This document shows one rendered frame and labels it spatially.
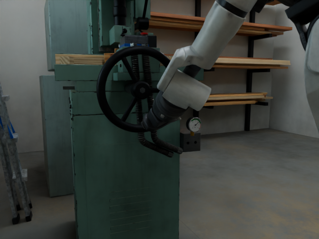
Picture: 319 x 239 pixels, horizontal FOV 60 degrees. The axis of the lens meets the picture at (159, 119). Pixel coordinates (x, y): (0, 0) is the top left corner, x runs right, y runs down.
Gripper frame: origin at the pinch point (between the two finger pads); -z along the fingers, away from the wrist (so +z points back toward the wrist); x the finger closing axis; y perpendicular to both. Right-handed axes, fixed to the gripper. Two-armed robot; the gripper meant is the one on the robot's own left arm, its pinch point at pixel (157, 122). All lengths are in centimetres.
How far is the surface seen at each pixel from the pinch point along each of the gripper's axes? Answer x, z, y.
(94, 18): 15, -30, 67
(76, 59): -5, -24, 45
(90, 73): -6.1, -14.0, 31.2
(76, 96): -14.2, -18.3, 26.6
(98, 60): 3.5, -24.4, 41.2
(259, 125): 298, -296, -23
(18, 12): 15, -185, 218
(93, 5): 17, -27, 71
